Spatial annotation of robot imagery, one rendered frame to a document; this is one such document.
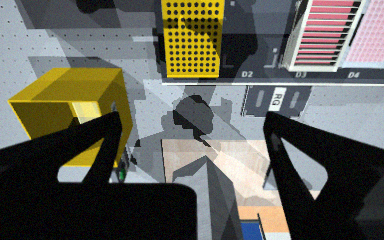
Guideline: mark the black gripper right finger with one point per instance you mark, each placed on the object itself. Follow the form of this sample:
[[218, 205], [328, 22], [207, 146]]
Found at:
[[353, 192]]

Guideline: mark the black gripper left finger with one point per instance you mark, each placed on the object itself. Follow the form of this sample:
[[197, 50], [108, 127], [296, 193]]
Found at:
[[40, 159]]

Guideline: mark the white trough reservoir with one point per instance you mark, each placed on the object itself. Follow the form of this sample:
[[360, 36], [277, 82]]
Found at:
[[318, 51]]

